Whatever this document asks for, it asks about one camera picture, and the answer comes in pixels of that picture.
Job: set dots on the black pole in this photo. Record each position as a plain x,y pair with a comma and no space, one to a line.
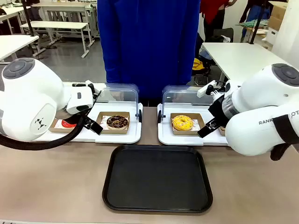
255,25
28,18

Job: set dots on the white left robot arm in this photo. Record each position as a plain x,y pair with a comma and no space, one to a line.
30,100

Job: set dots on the brown cardboard box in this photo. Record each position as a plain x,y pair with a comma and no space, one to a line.
278,14

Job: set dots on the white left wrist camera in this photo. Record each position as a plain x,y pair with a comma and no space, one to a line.
90,84

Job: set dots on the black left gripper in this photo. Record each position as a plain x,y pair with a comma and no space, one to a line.
86,116

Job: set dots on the white storage box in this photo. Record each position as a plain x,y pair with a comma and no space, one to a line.
271,35

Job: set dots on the chocolate sprinkled donut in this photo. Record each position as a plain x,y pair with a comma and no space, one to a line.
116,121

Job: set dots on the person's right hand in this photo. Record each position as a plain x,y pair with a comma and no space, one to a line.
116,95

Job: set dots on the white desk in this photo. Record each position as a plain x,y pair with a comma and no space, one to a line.
60,7

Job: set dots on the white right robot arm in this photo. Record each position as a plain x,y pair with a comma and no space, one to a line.
261,112

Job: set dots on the black chair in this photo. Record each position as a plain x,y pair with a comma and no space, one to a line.
222,35

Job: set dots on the large white table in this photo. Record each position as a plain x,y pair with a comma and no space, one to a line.
240,58

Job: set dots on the person in blue top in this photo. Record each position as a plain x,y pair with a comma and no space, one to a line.
149,42

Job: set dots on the clear display case lid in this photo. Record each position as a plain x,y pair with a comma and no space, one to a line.
121,93
180,95

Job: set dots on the black plastic serving tray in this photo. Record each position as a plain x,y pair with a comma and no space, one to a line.
157,179

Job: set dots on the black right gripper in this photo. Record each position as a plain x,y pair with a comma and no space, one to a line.
218,109

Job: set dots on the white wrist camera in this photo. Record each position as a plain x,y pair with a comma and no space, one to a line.
90,84
205,89

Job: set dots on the yellow bag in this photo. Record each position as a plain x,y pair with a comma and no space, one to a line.
198,64

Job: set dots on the white table with pole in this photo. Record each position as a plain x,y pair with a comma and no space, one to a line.
14,45

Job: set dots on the red glazed donut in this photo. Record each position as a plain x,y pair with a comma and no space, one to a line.
67,124

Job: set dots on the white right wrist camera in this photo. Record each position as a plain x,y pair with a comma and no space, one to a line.
205,89

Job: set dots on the white bench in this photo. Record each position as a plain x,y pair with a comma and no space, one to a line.
53,25

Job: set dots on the white display case base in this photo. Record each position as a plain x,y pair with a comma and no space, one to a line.
168,138
121,137

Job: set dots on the person in dark clothes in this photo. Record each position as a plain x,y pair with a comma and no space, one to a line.
252,9

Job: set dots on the yellow sprinkled donut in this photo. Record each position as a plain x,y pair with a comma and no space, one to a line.
182,122

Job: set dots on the person in red top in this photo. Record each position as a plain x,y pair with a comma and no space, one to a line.
215,11

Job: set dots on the cardboard donut box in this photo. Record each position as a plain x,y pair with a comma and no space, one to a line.
102,119
199,121
57,128

